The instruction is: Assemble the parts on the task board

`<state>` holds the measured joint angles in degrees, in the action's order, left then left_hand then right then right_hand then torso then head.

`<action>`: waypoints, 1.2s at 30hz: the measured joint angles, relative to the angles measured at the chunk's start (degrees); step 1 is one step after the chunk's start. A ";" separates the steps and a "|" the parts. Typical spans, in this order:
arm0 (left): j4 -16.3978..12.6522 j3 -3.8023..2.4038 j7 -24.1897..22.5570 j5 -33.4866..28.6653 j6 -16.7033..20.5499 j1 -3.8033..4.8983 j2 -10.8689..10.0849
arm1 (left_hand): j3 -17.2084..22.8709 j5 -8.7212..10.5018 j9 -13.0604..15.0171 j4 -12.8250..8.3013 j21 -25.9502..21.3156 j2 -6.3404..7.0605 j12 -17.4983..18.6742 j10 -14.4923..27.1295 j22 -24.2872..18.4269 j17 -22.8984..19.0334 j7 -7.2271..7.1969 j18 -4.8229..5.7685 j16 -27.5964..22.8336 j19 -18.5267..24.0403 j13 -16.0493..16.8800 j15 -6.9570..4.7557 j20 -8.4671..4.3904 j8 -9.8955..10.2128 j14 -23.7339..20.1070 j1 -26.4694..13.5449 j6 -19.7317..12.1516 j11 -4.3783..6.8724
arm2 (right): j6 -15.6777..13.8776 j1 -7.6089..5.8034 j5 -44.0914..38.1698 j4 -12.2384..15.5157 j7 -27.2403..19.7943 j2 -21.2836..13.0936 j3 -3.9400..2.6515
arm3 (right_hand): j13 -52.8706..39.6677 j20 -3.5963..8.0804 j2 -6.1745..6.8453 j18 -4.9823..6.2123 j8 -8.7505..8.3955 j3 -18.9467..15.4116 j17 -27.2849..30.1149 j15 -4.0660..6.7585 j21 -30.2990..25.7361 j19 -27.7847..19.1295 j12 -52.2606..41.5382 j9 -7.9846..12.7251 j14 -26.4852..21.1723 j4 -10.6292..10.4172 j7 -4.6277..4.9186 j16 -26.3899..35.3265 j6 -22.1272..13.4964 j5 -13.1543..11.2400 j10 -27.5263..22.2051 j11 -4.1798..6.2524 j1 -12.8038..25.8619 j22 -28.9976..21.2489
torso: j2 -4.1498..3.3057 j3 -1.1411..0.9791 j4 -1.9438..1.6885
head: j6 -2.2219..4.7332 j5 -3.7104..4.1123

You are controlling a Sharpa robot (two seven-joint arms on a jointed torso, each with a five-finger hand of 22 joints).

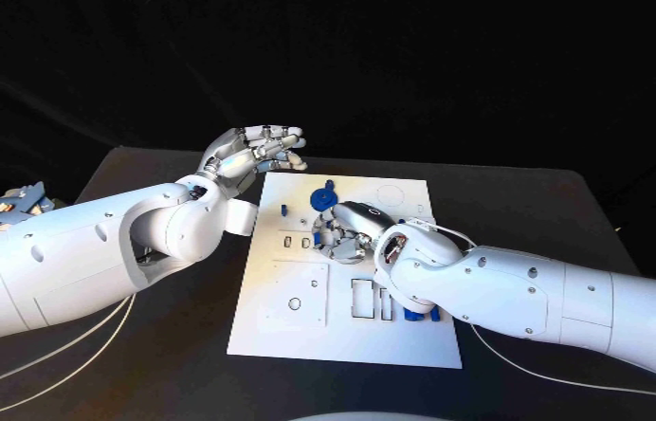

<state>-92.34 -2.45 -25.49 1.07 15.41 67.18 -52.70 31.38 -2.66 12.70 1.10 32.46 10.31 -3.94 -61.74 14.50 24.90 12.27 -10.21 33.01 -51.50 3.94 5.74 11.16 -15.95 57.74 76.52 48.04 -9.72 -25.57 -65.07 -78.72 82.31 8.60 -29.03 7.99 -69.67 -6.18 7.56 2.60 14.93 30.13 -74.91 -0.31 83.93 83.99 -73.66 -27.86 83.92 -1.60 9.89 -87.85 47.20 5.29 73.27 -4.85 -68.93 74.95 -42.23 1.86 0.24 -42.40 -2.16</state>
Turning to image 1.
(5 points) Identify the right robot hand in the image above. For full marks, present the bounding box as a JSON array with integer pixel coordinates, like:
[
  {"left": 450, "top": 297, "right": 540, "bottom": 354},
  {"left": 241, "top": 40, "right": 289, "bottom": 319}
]
[{"left": 310, "top": 200, "right": 401, "bottom": 266}]

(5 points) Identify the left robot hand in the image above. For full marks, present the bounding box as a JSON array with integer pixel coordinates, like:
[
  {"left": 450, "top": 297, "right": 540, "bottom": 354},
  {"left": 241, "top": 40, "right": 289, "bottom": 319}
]
[{"left": 196, "top": 124, "right": 310, "bottom": 202}]

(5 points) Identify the white task board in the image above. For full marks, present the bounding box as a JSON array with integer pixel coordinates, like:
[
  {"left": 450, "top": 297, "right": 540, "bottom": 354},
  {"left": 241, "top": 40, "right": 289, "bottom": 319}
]
[{"left": 225, "top": 171, "right": 465, "bottom": 370}]

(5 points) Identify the blue and white parts pile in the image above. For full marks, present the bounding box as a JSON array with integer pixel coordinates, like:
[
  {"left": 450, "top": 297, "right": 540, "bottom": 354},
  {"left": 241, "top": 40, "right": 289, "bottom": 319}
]
[{"left": 0, "top": 180, "right": 59, "bottom": 232}]

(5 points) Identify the blue gear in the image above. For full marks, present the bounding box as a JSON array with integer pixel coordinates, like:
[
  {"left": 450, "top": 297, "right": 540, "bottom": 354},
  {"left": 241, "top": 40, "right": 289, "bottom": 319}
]
[{"left": 309, "top": 187, "right": 341, "bottom": 213}]

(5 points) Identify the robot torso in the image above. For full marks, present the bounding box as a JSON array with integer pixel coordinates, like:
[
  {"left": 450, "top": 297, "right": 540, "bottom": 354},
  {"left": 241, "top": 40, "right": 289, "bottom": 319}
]
[{"left": 287, "top": 411, "right": 454, "bottom": 421}]

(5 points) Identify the white cable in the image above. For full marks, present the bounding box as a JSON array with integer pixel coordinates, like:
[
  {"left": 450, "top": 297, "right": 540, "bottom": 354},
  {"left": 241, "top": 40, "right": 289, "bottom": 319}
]
[
  {"left": 0, "top": 293, "right": 139, "bottom": 412},
  {"left": 0, "top": 294, "right": 134, "bottom": 381},
  {"left": 407, "top": 217, "right": 478, "bottom": 252},
  {"left": 467, "top": 321, "right": 656, "bottom": 397}
]

